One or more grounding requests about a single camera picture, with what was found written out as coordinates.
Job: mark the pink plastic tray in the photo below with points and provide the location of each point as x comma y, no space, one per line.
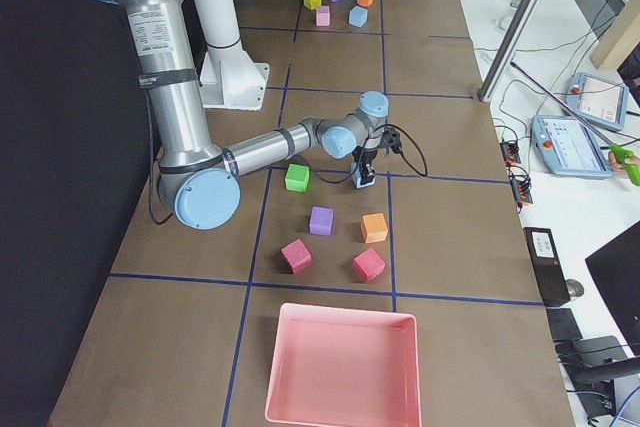
344,367

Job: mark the teach pendant near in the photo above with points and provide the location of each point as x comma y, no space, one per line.
567,148

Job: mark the teach pendant far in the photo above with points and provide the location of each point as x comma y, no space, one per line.
602,102

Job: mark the light blue foam block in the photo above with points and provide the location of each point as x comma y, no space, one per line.
358,16
364,183

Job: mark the teach pendant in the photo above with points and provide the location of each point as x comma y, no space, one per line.
567,148
602,102

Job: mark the orange black connector module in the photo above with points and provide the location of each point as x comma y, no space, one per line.
518,176

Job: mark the purple foam block near pink tray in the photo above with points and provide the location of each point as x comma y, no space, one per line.
321,221

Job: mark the aluminium frame post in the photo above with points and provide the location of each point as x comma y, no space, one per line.
507,49

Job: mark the pink-red foam block right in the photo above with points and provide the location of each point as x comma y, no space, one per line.
368,265

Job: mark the orange foam block near pink tray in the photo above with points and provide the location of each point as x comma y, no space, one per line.
373,228

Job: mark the black monitor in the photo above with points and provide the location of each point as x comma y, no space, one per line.
614,268

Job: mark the black box on desk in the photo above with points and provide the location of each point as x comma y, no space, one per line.
546,266

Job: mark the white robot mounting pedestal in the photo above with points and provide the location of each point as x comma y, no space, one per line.
229,78

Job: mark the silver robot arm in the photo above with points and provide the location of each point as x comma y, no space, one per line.
191,59

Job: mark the green foam block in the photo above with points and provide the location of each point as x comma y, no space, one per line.
297,178

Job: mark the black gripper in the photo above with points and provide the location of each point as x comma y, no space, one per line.
364,157

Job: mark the dark red foam block left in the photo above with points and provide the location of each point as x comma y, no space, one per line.
296,255

